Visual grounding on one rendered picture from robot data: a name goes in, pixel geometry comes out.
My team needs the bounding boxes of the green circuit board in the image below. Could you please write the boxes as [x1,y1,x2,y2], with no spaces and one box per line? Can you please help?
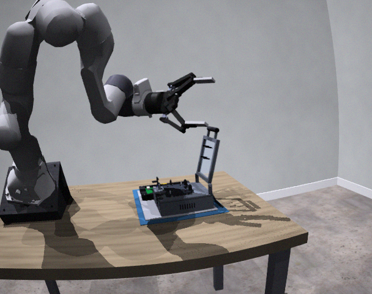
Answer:
[146,186,153,194]

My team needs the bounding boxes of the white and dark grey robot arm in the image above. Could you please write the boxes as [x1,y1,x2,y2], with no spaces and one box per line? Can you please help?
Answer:
[0,0,153,206]

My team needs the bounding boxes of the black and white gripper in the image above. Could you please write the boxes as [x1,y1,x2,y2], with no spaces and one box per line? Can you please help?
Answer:
[144,72,215,134]

